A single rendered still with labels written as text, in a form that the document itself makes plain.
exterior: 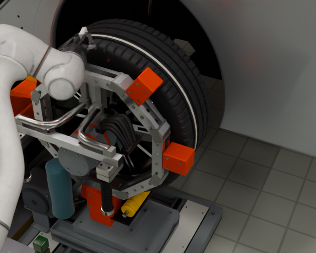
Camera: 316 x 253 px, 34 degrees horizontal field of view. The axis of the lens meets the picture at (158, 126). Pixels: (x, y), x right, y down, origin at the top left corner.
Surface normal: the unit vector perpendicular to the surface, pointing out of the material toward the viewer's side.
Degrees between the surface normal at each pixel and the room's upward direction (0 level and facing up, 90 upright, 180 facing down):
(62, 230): 0
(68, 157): 90
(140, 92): 90
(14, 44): 41
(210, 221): 0
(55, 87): 78
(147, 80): 35
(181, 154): 0
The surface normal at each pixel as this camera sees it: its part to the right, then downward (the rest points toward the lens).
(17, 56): 0.41, -0.21
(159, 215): 0.01, -0.78
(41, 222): -0.44, 0.55
